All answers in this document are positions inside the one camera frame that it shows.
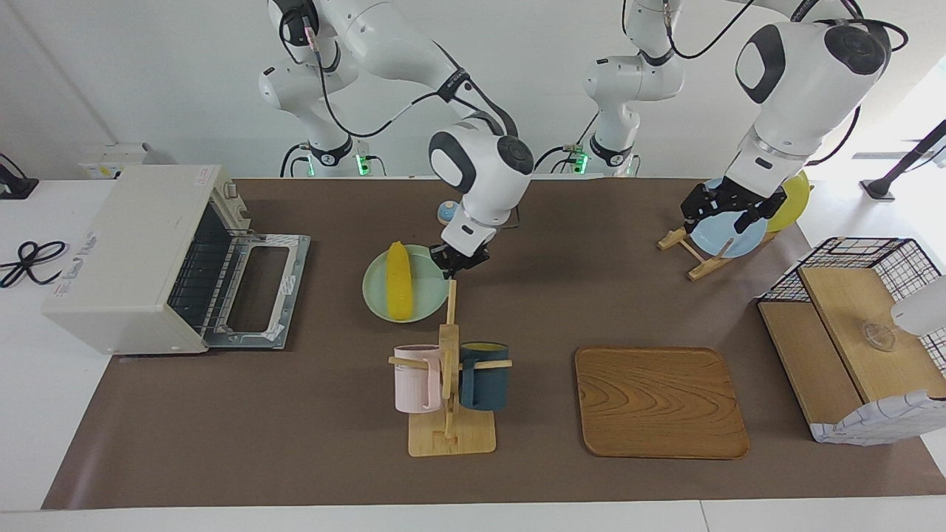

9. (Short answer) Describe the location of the light green plate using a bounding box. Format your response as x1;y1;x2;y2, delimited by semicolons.
362;245;451;324

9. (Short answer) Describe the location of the yellow corn cob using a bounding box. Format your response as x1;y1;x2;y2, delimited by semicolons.
386;241;413;321

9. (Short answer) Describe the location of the glass oven door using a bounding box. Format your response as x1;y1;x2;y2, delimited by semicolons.
203;233;312;351

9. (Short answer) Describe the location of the cream toaster oven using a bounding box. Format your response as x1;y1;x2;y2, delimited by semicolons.
42;164;252;357

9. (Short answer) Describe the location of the wooden plate rack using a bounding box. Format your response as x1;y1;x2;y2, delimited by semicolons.
657;225;777;282

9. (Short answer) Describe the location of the light blue plate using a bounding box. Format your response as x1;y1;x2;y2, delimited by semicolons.
689;177;769;259

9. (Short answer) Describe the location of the yellow plate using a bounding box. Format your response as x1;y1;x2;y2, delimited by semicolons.
765;170;812;233

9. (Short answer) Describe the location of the dark blue mug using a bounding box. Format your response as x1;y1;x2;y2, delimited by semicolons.
458;341;511;412

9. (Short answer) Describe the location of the pink mug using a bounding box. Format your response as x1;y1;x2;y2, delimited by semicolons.
392;344;443;415

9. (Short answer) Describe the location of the wooden mug rack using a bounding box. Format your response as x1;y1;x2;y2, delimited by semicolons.
388;279;514;457

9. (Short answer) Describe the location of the wooden serving tray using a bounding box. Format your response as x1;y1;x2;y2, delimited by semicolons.
574;346;749;460

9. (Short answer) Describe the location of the small clear glass object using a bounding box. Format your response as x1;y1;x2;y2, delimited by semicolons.
861;321;896;352

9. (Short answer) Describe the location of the brown table mat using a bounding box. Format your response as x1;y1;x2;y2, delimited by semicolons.
41;177;946;511

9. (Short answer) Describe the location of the white rounded blurry object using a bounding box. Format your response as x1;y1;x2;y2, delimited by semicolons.
890;275;946;338

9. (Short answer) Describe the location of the white checked cloth liner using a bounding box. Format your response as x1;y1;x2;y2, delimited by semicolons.
809;389;946;446

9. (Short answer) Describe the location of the black desk clamp base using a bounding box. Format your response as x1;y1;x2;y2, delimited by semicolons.
0;153;39;200

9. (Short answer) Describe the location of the wire and wood storage shelf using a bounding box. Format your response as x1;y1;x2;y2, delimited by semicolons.
757;236;946;446

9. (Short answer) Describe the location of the black base cable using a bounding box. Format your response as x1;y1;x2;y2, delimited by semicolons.
279;143;313;178
530;113;601;176

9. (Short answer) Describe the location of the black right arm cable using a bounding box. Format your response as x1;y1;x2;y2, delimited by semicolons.
299;7;520;143

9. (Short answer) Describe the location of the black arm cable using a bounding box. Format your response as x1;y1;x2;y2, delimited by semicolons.
299;7;520;143
661;0;910;167

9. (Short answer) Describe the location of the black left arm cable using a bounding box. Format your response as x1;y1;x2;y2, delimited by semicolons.
661;0;910;167

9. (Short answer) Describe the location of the white wall socket box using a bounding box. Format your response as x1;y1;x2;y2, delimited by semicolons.
80;143;152;180

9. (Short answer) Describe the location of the coiled black cable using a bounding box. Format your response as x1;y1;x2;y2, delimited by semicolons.
0;240;69;289

